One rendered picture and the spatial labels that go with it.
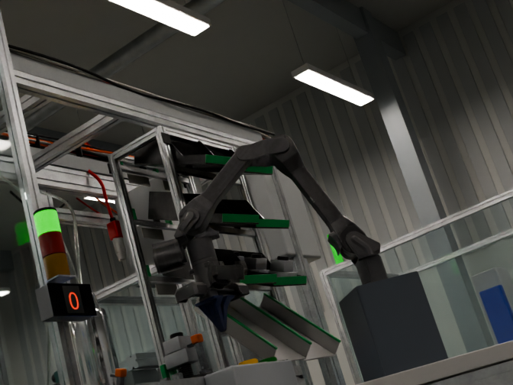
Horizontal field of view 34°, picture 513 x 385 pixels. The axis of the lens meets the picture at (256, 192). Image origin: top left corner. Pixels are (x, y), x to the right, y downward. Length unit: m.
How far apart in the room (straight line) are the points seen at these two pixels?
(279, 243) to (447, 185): 7.34
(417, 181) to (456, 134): 1.33
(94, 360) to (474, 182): 8.34
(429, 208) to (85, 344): 7.21
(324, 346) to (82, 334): 0.92
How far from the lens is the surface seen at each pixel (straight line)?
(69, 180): 3.43
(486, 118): 10.75
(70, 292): 1.80
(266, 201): 3.61
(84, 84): 2.91
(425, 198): 9.68
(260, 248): 2.35
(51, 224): 1.85
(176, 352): 1.84
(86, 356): 2.79
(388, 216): 11.09
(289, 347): 2.08
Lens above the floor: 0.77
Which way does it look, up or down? 18 degrees up
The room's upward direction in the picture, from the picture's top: 17 degrees counter-clockwise
